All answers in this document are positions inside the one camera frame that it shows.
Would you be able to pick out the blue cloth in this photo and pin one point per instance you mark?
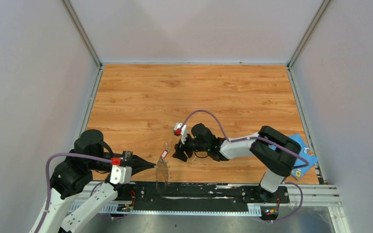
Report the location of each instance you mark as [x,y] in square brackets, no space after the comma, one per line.
[307,154]

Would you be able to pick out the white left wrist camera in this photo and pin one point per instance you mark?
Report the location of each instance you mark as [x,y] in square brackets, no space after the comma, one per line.
[120,174]

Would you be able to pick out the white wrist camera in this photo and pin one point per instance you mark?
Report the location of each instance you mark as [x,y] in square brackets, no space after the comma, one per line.
[120,174]
[180,130]

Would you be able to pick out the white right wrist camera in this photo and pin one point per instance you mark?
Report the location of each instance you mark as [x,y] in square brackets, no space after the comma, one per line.
[180,130]

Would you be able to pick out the silver key with red tag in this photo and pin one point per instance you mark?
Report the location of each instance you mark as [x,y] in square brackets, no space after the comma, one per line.
[164,153]

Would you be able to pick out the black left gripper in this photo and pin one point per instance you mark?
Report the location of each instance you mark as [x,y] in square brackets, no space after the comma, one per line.
[137,163]

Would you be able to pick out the metal key organizer plate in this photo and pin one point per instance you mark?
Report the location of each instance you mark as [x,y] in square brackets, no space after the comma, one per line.
[162,175]

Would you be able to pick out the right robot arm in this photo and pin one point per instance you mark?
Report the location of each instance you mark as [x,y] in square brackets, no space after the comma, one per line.
[276,151]

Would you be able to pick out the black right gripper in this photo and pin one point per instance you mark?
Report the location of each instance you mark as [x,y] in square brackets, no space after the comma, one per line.
[180,148]

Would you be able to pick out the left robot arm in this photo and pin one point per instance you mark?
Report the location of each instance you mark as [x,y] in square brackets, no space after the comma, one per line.
[67,174]

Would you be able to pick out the aluminium rail base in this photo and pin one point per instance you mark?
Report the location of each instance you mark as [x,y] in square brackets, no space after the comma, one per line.
[301,198]

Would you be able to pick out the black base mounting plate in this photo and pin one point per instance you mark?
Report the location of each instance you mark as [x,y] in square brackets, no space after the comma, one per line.
[199,197]

